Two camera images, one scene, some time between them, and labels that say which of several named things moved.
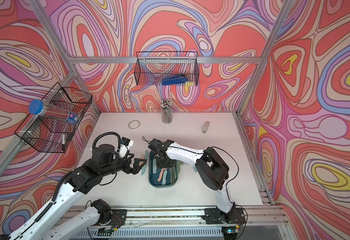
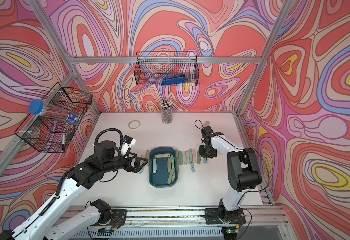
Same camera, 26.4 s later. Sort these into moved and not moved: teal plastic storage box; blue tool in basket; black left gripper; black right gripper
Moved: black right gripper
Not moved: black left gripper; blue tool in basket; teal plastic storage box
